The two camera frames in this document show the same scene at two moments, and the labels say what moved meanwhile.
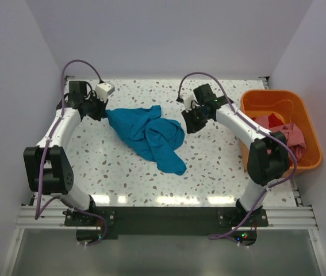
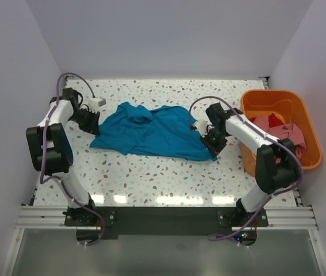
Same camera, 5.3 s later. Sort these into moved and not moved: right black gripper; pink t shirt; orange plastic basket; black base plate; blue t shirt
Moved: right black gripper; blue t shirt
Not moved: black base plate; orange plastic basket; pink t shirt
